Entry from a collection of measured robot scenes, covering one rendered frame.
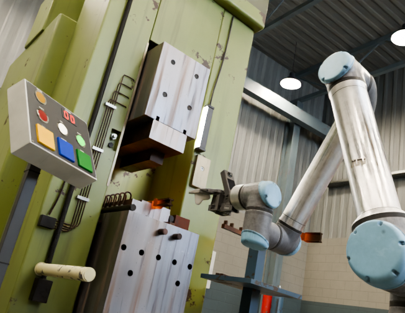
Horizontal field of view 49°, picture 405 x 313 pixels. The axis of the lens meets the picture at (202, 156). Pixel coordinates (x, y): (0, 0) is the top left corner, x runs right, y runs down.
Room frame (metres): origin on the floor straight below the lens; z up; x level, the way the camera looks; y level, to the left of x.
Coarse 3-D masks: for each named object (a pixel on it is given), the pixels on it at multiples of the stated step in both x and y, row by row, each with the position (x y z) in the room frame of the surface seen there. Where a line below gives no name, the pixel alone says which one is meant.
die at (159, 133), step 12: (156, 120) 1.88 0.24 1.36; (132, 132) 2.02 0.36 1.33; (144, 132) 1.92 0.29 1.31; (156, 132) 1.89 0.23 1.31; (168, 132) 1.93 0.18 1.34; (180, 132) 1.97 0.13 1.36; (132, 144) 2.01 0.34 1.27; (144, 144) 1.98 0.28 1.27; (156, 144) 1.94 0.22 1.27; (168, 144) 1.94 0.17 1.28; (180, 144) 1.97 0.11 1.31; (120, 156) 2.24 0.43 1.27; (168, 156) 2.08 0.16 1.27
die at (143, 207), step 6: (102, 204) 2.10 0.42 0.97; (114, 204) 2.00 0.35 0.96; (120, 204) 1.96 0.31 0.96; (126, 204) 1.91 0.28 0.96; (138, 204) 1.89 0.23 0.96; (144, 204) 1.91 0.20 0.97; (150, 204) 1.93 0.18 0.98; (138, 210) 1.90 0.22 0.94; (144, 210) 1.91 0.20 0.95; (150, 210) 1.93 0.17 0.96; (156, 210) 1.95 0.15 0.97; (162, 210) 1.97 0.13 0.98; (168, 210) 1.98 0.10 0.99; (150, 216) 1.94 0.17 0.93; (156, 216) 1.95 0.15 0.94; (162, 216) 1.97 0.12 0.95; (168, 216) 1.99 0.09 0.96
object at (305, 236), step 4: (308, 232) 2.08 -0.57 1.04; (312, 232) 2.06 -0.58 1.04; (316, 232) 2.05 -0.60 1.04; (320, 232) 2.03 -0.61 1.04; (300, 236) 2.11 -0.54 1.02; (304, 236) 2.09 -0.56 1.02; (308, 236) 2.09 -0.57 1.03; (312, 236) 2.07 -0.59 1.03; (316, 236) 2.05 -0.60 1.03; (320, 236) 2.04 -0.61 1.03; (304, 240) 2.09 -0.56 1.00; (308, 240) 2.08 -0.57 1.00; (312, 240) 2.06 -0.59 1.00; (316, 240) 2.04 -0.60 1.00; (320, 240) 2.04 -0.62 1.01
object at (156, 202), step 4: (156, 200) 1.92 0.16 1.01; (160, 200) 1.91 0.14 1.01; (164, 200) 1.89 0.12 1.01; (168, 200) 1.87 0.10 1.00; (172, 200) 1.86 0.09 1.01; (156, 204) 1.93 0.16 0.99; (160, 204) 1.90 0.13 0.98; (164, 204) 1.87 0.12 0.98; (168, 204) 1.86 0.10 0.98; (172, 204) 1.87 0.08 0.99; (160, 208) 1.95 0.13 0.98
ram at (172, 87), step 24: (168, 48) 1.86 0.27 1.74; (144, 72) 1.94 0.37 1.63; (168, 72) 1.88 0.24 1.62; (192, 72) 1.96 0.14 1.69; (144, 96) 1.89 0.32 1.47; (168, 96) 1.90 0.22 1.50; (192, 96) 1.98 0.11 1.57; (144, 120) 1.92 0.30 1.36; (168, 120) 1.92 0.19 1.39; (192, 120) 2.00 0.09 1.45
